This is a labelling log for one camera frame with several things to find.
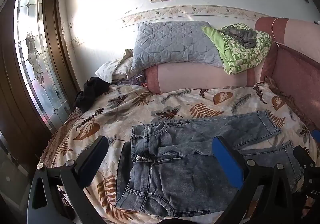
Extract thin white cord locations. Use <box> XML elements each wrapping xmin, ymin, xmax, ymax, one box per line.
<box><xmin>271</xmin><ymin>17</ymin><xmax>286</xmax><ymax>46</ymax></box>

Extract leaf print bedspread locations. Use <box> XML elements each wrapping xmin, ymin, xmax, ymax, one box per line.
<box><xmin>41</xmin><ymin>81</ymin><xmax>319</xmax><ymax>224</ymax></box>

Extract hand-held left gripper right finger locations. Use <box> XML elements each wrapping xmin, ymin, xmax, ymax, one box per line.
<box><xmin>212</xmin><ymin>136</ymin><xmax>293</xmax><ymax>224</ymax></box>

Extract white pillow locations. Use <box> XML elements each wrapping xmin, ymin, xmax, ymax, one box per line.
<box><xmin>95</xmin><ymin>49</ymin><xmax>143</xmax><ymax>83</ymax></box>

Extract wooden stained glass door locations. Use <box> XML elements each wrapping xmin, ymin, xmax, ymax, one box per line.
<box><xmin>0</xmin><ymin>0</ymin><xmax>80</xmax><ymax>184</ymax></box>

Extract grey crumpled cloth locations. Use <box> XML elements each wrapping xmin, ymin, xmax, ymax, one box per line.
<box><xmin>221</xmin><ymin>25</ymin><xmax>258</xmax><ymax>49</ymax></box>

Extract pink bolster cushion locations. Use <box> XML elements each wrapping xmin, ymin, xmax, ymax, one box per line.
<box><xmin>144</xmin><ymin>62</ymin><xmax>262</xmax><ymax>95</ymax></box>

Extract grey-blue denim pants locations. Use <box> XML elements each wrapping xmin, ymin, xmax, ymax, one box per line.
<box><xmin>115</xmin><ymin>111</ymin><xmax>304</xmax><ymax>217</ymax></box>

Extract black cloth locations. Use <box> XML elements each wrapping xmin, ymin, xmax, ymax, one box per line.
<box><xmin>74</xmin><ymin>77</ymin><xmax>110</xmax><ymax>112</ymax></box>

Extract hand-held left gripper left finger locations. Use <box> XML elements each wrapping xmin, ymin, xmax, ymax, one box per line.
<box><xmin>27</xmin><ymin>135</ymin><xmax>109</xmax><ymax>224</ymax></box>

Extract grey quilted pillow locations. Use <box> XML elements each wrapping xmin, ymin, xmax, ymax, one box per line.
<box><xmin>131</xmin><ymin>21</ymin><xmax>224</xmax><ymax>72</ymax></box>

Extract green patterned quilt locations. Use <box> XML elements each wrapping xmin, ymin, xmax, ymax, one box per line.
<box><xmin>202</xmin><ymin>22</ymin><xmax>272</xmax><ymax>75</ymax></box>

